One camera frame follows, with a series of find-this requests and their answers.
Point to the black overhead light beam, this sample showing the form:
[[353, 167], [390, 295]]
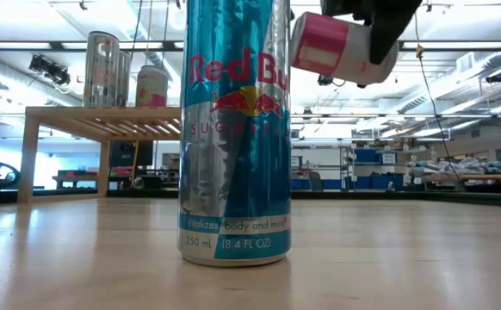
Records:
[[448, 45]]

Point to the blue silver Red Bull can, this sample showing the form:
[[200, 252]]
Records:
[[233, 172]]

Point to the black ceiling spotlight cluster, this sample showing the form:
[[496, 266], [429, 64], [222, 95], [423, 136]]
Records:
[[48, 69]]

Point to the blue bin storage rack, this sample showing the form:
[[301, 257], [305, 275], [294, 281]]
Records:
[[364, 155]]

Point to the black monitor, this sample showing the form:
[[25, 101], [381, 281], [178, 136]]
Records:
[[125, 153]]

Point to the small black ceiling device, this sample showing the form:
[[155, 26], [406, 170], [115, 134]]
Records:
[[496, 77]]

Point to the wooden slatted shelf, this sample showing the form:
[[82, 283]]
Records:
[[104, 114]]

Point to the pink white Spindrift can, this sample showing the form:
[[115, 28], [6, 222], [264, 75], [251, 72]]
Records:
[[336, 49], [151, 86]]

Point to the black hanging camera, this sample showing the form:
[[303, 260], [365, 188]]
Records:
[[324, 80]]

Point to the dark bench red top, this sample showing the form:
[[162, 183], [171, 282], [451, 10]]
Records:
[[76, 176]]

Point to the white slim can black lid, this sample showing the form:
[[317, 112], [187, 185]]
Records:
[[102, 69]]

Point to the grey office chair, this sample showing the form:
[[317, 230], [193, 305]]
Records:
[[315, 181]]

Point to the cluttered workbench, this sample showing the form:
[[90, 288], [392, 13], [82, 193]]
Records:
[[470, 176]]

